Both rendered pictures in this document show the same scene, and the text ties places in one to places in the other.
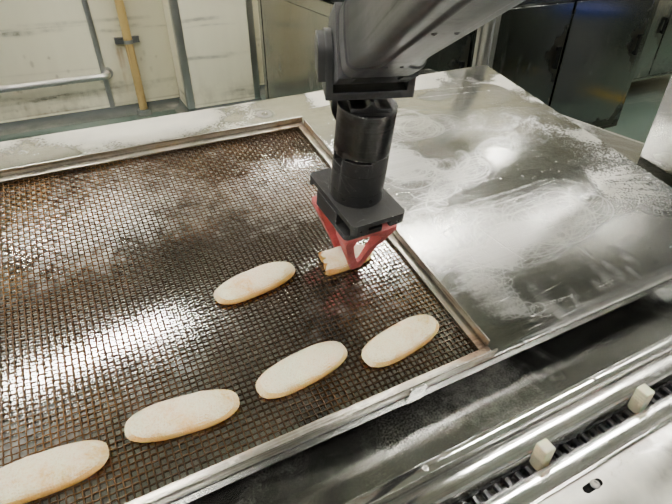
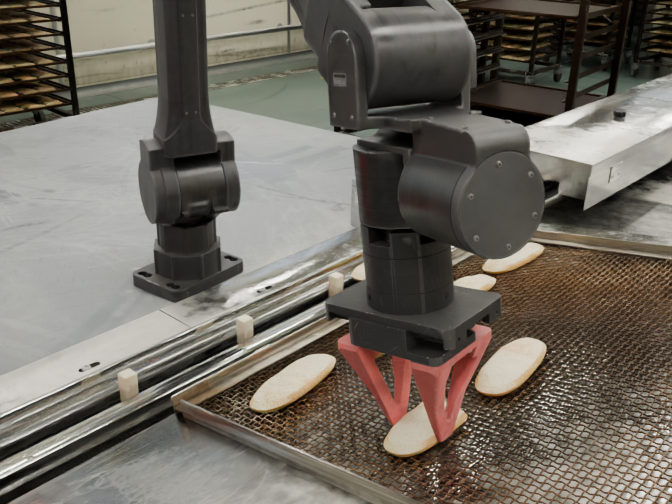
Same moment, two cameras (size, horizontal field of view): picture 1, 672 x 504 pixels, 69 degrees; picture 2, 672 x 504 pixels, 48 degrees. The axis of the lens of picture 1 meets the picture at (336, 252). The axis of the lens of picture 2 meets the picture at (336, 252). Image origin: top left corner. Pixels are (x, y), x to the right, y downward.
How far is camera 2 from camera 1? 0.89 m
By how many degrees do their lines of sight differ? 117
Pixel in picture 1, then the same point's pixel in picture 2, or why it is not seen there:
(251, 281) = (510, 351)
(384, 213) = (351, 292)
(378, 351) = (316, 357)
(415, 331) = (278, 380)
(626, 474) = (50, 379)
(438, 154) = not seen: outside the picture
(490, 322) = (174, 442)
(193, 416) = not seen: hidden behind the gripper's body
